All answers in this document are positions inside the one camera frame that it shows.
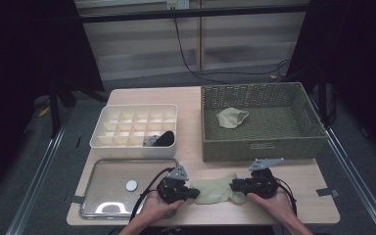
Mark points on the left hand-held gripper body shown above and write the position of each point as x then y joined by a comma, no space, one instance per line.
173,191

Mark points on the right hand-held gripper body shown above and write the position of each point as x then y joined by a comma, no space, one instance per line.
264,184

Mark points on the cream sock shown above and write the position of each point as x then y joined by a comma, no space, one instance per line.
231,118
215,191

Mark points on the green woven basket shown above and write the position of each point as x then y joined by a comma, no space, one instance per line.
261,150

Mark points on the black sock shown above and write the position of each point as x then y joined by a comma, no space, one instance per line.
166,138

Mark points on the grey sock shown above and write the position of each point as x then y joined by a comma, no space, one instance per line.
150,141

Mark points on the clear plastic lid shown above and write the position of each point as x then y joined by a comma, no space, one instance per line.
107,182

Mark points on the white divided storage box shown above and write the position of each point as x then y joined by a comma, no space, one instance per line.
127,130

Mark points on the person's right hand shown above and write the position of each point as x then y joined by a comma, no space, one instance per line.
277,207

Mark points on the person's left hand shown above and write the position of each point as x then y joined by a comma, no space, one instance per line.
155,212

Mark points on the white round disc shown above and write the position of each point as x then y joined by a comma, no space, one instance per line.
131,185

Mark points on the grey tape strip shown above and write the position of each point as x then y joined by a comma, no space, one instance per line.
75,199
328,192

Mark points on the black metal stand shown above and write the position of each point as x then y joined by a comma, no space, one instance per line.
55,107
322,98

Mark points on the black curtain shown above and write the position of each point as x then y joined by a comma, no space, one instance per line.
355,49
29,65

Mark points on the black horizontal bar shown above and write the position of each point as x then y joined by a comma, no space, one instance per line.
176,13

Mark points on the metal floor rail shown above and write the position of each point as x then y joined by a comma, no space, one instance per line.
36,186
355,182

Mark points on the wall power outlet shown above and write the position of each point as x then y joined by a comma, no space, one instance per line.
178,4

